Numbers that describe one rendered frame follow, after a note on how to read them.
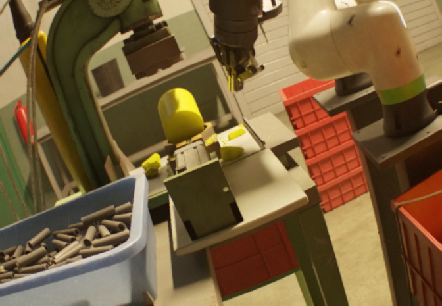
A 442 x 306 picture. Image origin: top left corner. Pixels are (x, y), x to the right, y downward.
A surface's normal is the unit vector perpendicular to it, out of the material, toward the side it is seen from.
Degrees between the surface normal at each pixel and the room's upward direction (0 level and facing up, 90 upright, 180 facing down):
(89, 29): 90
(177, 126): 106
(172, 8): 90
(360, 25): 86
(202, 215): 90
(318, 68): 116
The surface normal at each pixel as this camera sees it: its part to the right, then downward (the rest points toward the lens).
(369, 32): -0.58, 0.36
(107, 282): 0.13, 0.32
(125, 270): 0.49, 0.20
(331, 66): -0.34, 0.75
